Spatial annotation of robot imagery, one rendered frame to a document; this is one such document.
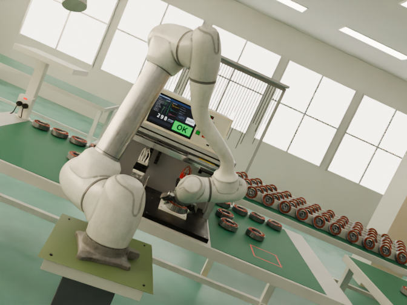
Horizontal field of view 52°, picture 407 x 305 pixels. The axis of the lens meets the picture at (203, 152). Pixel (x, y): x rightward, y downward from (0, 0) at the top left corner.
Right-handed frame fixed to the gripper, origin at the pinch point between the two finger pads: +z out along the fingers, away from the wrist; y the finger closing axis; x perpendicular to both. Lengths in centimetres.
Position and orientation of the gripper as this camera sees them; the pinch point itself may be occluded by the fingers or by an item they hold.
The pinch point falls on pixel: (177, 206)
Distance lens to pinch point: 201.2
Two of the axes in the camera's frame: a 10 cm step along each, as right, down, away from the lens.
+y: 9.1, 4.0, 0.7
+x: 3.5, -8.6, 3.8
